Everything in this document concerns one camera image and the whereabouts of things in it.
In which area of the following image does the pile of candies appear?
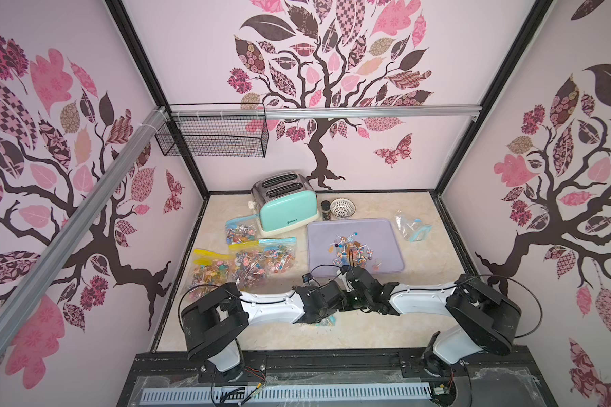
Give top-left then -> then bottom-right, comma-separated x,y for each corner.
329,232 -> 382,272

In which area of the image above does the aluminium rail left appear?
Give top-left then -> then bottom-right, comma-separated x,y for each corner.
0,106 -> 167,356

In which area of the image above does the lavender plastic tray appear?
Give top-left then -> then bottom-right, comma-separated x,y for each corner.
307,218 -> 405,279

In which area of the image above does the aluminium rail back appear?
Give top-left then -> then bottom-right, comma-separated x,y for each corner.
171,105 -> 482,120

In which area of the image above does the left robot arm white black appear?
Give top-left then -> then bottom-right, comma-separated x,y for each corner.
179,282 -> 349,374

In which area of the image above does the candy bag near toaster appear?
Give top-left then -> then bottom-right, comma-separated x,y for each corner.
225,215 -> 259,245

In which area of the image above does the small dark spice jar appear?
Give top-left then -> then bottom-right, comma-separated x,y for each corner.
321,200 -> 332,220

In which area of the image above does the candy bag blue zip front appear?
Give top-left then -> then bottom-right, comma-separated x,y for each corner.
395,210 -> 432,243

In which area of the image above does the black wire basket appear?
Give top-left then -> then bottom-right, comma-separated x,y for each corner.
155,102 -> 269,158

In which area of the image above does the black base frame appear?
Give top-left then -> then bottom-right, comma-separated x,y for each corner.
117,346 -> 557,406

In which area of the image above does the aluminium rail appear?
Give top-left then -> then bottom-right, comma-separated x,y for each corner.
0,106 -> 167,356
171,105 -> 482,120

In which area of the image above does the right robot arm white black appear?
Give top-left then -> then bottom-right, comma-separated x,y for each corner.
339,265 -> 522,377

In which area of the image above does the white sink strainer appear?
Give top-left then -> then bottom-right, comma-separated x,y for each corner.
330,198 -> 356,219

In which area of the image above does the mint green toaster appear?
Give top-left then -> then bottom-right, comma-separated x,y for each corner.
249,171 -> 321,237

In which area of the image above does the candy bag yellow zip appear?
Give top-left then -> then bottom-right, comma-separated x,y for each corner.
185,249 -> 234,300
228,241 -> 267,289

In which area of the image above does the candy bag blue zip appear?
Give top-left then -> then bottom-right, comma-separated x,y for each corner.
259,237 -> 297,274
395,210 -> 432,243
316,315 -> 337,327

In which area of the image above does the white cable duct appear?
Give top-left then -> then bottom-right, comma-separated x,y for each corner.
137,383 -> 432,406

